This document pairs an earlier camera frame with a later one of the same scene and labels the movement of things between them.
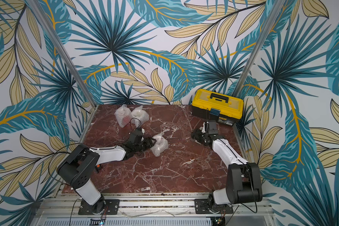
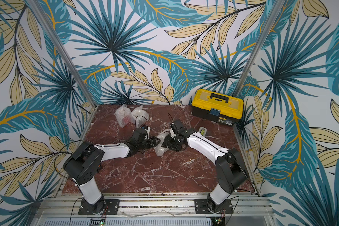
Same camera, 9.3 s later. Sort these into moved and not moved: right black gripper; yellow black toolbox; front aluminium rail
Moved: right black gripper
Not moved: yellow black toolbox; front aluminium rail
